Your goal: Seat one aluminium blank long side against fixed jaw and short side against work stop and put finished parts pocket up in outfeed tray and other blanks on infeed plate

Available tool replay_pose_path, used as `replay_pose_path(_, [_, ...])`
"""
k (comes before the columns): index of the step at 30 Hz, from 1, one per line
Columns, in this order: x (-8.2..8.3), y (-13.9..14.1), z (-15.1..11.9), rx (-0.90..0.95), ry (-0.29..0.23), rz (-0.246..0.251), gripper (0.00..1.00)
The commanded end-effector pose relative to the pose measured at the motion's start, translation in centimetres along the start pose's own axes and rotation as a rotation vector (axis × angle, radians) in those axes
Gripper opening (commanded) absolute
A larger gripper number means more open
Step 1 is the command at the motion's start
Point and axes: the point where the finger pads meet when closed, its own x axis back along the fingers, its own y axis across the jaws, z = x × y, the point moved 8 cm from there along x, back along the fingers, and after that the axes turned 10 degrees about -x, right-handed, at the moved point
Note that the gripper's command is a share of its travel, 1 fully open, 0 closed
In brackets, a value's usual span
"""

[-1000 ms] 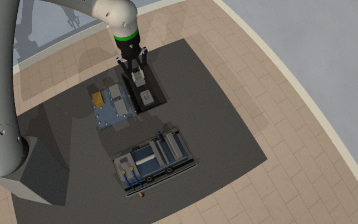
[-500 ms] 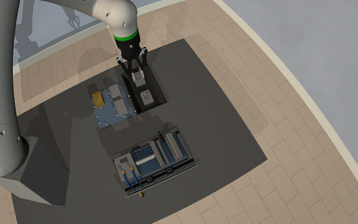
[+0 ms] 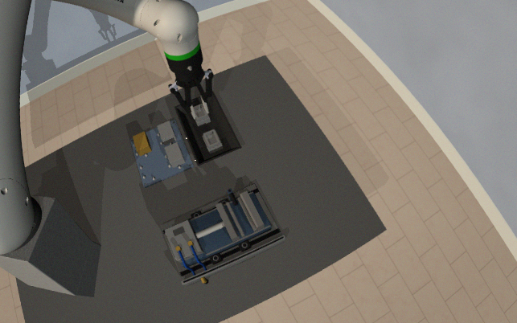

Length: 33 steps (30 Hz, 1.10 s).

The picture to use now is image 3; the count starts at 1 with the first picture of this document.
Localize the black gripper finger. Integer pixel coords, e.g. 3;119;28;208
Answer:
168;81;196;119
194;68;214;114

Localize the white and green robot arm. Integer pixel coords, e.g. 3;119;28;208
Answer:
0;0;203;255

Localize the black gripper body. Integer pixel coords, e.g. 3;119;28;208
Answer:
175;66;205;88

